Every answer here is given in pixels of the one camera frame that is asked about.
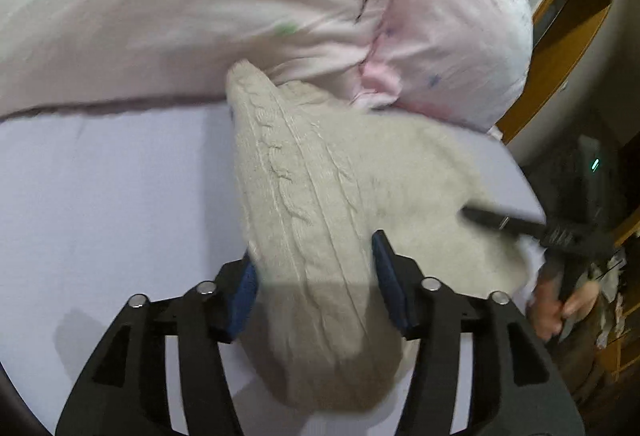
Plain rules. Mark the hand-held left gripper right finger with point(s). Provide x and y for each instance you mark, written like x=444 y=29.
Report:
x=387 y=273

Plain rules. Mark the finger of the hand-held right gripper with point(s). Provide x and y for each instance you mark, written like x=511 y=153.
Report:
x=502 y=221

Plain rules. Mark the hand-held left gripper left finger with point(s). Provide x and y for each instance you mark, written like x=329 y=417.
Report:
x=243 y=298

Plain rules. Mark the person's right hand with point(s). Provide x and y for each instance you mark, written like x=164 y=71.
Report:
x=552 y=303

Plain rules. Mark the pink floral quilt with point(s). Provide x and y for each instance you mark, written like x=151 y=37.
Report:
x=240 y=11

